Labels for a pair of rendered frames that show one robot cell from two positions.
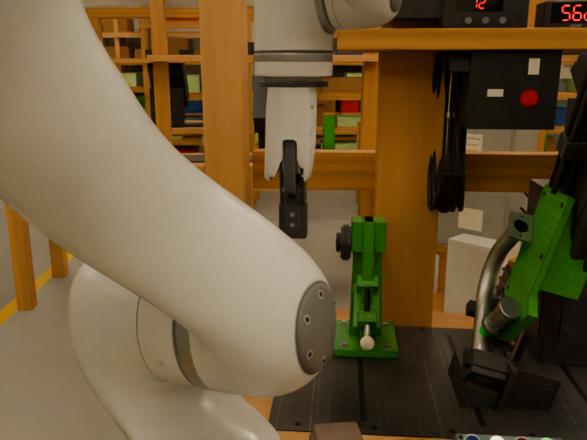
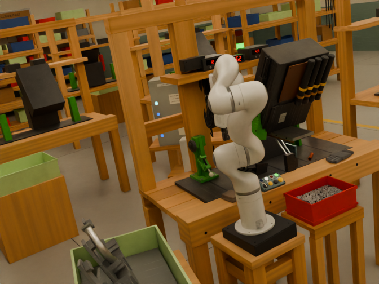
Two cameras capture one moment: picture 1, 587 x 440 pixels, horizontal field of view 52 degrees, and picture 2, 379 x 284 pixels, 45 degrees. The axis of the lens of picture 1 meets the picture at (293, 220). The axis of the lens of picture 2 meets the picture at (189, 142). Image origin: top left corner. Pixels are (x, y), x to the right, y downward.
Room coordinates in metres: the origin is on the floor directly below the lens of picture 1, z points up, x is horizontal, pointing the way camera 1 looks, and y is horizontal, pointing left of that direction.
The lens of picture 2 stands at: (-1.09, 1.22, 1.95)
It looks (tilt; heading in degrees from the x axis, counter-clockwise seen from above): 17 degrees down; 330
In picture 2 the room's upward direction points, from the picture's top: 9 degrees counter-clockwise
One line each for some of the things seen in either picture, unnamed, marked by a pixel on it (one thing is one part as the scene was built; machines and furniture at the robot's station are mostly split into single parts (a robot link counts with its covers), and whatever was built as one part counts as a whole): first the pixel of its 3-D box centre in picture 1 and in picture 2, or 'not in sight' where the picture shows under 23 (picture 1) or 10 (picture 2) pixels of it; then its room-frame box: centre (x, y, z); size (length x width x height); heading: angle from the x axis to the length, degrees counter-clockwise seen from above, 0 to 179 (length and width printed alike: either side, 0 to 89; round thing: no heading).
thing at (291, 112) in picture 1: (293, 125); (223, 115); (0.67, 0.00, 1.41); 0.10 x 0.07 x 0.11; 175
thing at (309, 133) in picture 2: not in sight; (281, 131); (0.92, -0.59, 1.11); 0.39 x 0.16 x 0.03; 175
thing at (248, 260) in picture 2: not in sight; (256, 239); (0.46, 0.05, 0.83); 0.32 x 0.32 x 0.04; 89
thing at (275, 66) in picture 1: (293, 67); not in sight; (0.67, 0.00, 1.47); 0.09 x 0.08 x 0.03; 175
